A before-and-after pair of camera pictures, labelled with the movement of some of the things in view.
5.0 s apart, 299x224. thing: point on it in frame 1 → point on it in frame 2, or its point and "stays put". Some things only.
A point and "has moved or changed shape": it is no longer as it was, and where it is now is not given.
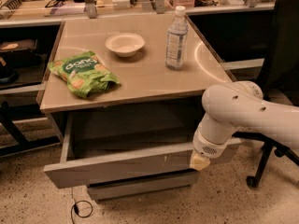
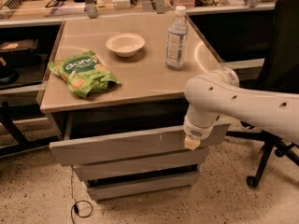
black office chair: (278, 77) stays put
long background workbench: (238, 21) stays put
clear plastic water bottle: (177, 40) stays put
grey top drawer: (106, 147) has moved or changed shape
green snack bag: (83, 73) stays put
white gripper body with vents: (207, 147) → (198, 132)
